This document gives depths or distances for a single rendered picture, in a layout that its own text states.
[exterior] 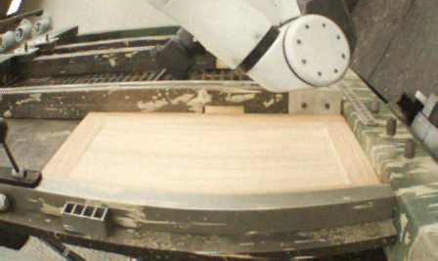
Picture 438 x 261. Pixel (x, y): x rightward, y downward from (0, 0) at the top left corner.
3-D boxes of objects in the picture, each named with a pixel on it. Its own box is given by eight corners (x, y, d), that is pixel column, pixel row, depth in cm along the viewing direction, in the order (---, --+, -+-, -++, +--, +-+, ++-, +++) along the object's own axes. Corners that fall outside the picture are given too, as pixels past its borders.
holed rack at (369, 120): (377, 126, 88) (377, 123, 88) (366, 126, 89) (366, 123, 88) (291, 26, 247) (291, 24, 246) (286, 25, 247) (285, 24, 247)
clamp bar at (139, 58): (310, 73, 156) (308, 3, 150) (-2, 81, 160) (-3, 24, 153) (306, 67, 166) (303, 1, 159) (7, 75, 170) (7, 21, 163)
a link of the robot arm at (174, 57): (187, 79, 131) (221, 46, 128) (183, 89, 121) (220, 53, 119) (153, 47, 128) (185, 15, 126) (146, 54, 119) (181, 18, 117)
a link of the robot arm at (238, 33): (157, 22, 59) (284, 123, 61) (161, 5, 49) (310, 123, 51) (212, -34, 60) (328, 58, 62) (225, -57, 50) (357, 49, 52)
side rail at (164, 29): (285, 48, 242) (284, 27, 239) (73, 55, 246) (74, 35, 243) (284, 46, 250) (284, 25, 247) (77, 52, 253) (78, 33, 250)
